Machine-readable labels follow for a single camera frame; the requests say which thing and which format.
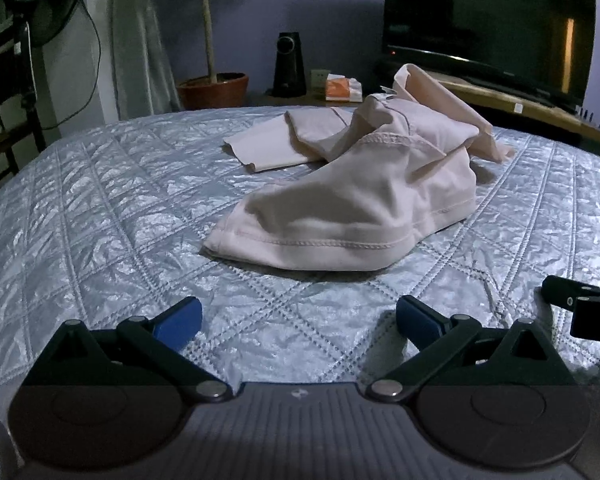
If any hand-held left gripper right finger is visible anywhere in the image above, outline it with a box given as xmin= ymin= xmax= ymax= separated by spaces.
xmin=362 ymin=295 xmax=578 ymax=403

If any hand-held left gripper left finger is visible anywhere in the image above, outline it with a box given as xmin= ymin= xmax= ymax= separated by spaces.
xmin=25 ymin=296 xmax=233 ymax=403

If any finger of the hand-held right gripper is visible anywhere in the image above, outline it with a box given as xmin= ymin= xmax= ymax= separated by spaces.
xmin=541 ymin=275 xmax=600 ymax=311

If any light pink garment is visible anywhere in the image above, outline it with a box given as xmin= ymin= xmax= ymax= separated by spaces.
xmin=202 ymin=63 xmax=517 ymax=271

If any silver quilted bedspread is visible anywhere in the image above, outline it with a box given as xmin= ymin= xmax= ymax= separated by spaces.
xmin=0 ymin=105 xmax=600 ymax=480

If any potted tree in terracotta pot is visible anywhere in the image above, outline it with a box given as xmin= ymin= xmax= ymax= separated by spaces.
xmin=140 ymin=0 xmax=261 ymax=111

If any orange tissue pack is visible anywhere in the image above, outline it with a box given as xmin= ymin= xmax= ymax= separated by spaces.
xmin=325 ymin=74 xmax=363 ymax=102

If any dark wooden low cabinet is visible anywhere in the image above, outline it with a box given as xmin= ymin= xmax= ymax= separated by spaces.
xmin=245 ymin=87 xmax=600 ymax=158

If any dark wooden chair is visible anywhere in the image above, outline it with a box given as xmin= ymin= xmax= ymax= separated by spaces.
xmin=0 ymin=27 xmax=48 ymax=183

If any black speaker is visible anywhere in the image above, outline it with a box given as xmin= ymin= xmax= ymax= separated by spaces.
xmin=271 ymin=31 xmax=307 ymax=98

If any pale grey curtain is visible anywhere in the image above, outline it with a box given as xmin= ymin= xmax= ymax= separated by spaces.
xmin=110 ymin=0 xmax=183 ymax=118

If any black television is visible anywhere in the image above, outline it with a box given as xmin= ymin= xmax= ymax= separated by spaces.
xmin=377 ymin=0 xmax=598 ymax=111

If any black standing fan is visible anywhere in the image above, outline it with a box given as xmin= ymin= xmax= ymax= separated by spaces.
xmin=0 ymin=0 xmax=93 ymax=151

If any black fan cable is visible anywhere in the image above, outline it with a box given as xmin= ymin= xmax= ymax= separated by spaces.
xmin=40 ymin=0 xmax=104 ymax=131

